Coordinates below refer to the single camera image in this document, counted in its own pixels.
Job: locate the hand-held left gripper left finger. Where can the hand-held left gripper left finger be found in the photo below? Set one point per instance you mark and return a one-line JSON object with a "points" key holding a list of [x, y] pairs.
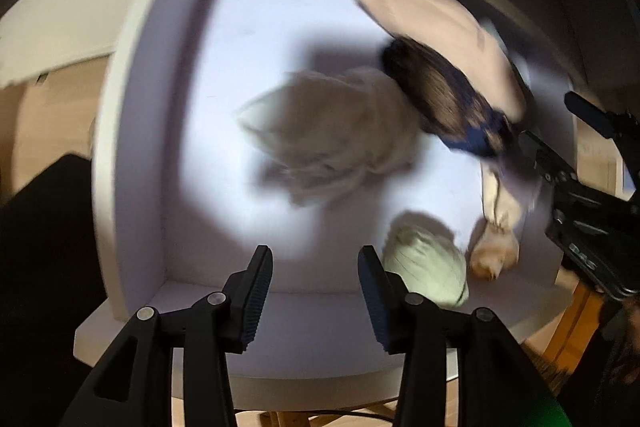
{"points": [[257, 297]]}

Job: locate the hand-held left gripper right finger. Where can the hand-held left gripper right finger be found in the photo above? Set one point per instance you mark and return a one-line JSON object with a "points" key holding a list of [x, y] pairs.
{"points": [[372, 302]]}

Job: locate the cream stockings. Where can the cream stockings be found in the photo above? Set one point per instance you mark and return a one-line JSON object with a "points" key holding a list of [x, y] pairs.
{"points": [[492, 247]]}

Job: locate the pink beige cloth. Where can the pink beige cloth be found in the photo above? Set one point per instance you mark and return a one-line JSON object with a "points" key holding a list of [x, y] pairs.
{"points": [[440, 22]]}

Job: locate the white bed base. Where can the white bed base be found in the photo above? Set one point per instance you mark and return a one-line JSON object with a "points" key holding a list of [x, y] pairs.
{"points": [[60, 22]]}

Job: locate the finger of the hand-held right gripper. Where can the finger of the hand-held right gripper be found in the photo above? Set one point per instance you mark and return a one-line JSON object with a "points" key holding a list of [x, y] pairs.
{"points": [[547, 162], [590, 117]]}

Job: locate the dark patterned sock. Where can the dark patterned sock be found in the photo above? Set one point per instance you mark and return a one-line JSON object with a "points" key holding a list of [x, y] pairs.
{"points": [[440, 97]]}

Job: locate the pale green ribbed sock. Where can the pale green ribbed sock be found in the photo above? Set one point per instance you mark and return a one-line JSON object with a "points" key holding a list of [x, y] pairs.
{"points": [[425, 257]]}

